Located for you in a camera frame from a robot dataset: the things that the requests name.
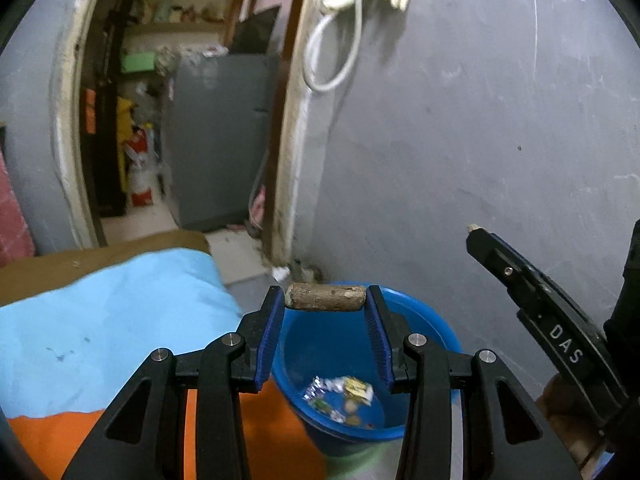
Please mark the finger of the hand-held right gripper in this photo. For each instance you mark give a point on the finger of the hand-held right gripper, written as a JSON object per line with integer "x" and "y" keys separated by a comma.
{"x": 510, "y": 272}

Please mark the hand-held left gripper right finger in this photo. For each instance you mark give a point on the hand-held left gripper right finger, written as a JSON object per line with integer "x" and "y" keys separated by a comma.
{"x": 377, "y": 350}

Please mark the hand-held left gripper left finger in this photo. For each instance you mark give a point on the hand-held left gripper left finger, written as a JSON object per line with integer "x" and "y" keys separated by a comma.
{"x": 267, "y": 350}

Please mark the yellow green packet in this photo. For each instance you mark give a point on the yellow green packet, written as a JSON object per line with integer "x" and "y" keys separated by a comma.
{"x": 359, "y": 391}

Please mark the blue plastic bucket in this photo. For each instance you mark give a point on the blue plastic bucket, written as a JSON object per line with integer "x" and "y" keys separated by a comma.
{"x": 325, "y": 355}

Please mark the silver green wrapper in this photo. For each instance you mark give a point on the silver green wrapper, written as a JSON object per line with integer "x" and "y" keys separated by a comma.
{"x": 322, "y": 387}

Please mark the short wooden stick piece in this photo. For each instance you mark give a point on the short wooden stick piece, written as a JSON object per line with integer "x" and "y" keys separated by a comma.
{"x": 325, "y": 297}

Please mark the person's right hand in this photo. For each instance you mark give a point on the person's right hand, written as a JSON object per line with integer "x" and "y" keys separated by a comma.
{"x": 565, "y": 410}

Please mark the white paper scrap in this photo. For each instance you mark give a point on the white paper scrap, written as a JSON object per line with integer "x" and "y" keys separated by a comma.
{"x": 281, "y": 273}

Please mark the blue and orange blanket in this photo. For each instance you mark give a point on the blue and orange blanket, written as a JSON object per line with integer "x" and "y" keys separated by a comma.
{"x": 100, "y": 320}

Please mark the red and white sack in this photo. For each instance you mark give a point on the red and white sack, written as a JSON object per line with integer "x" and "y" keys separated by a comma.
{"x": 140, "y": 185}

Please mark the brown cardboard sheet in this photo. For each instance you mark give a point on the brown cardboard sheet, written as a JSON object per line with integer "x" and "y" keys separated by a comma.
{"x": 75, "y": 260}

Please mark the grey refrigerator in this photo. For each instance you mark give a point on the grey refrigerator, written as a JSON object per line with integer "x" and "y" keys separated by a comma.
{"x": 220, "y": 140}

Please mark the yellow bag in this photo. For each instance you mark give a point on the yellow bag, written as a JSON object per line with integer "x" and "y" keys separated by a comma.
{"x": 123, "y": 125}

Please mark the pink checked cloth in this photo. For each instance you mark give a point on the pink checked cloth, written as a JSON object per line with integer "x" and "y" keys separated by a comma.
{"x": 12, "y": 220}

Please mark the orange box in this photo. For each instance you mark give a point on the orange box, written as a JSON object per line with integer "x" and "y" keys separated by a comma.
{"x": 90, "y": 112}

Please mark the clear plastic bags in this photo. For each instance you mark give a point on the clear plastic bags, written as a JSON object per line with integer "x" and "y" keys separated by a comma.
{"x": 170, "y": 57}

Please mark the green box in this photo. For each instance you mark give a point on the green box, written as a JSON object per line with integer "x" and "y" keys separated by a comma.
{"x": 138, "y": 62}

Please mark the white wooden door frame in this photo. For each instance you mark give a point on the white wooden door frame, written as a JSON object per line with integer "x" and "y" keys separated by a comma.
{"x": 300, "y": 160}

